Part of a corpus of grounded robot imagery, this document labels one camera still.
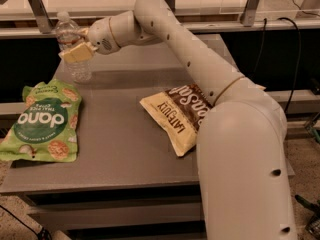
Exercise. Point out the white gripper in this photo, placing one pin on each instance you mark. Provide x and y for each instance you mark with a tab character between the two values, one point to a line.
100	36

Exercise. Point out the clear plastic water bottle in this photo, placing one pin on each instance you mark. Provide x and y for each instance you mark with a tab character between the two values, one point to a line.
68	37

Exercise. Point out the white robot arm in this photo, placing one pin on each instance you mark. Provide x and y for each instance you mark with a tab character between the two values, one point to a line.
240	155

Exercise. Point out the green rice chip bag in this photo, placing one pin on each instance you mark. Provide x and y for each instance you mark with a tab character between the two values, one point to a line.
46	130

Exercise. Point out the brown yellow chip bag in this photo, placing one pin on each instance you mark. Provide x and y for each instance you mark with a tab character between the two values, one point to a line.
179	112

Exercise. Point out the metal rail frame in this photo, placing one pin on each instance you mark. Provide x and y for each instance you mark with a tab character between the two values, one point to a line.
209	14

